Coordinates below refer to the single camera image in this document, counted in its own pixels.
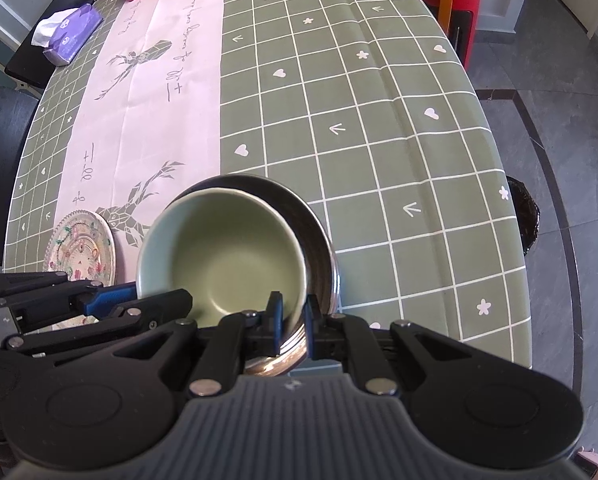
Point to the pale green ceramic bowl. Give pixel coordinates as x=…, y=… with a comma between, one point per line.
x=229, y=250

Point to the large black chair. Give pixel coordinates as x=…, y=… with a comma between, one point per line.
x=4, y=160

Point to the white printed table runner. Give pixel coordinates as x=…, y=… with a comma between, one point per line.
x=169, y=85

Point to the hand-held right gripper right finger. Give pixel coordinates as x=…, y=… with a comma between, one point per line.
x=310, y=327

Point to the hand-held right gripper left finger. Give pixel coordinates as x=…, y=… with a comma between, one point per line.
x=277, y=322

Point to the pink white object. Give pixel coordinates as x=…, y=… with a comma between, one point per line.
x=591, y=465

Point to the clear glass flower-print plate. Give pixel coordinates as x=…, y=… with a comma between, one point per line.
x=81, y=247

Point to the purple tissue pack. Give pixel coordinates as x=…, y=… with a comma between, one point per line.
x=74, y=32

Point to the dark round basket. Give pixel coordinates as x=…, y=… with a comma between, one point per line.
x=526, y=215

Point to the blue steel-lined bowl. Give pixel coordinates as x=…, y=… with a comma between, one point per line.
x=319, y=250

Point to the orange plastic stool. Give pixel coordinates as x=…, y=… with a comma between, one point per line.
x=459, y=15

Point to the green grid tablecloth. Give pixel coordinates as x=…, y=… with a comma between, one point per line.
x=354, y=110

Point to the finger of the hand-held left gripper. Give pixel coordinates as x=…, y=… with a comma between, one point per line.
x=114, y=296
x=154, y=307

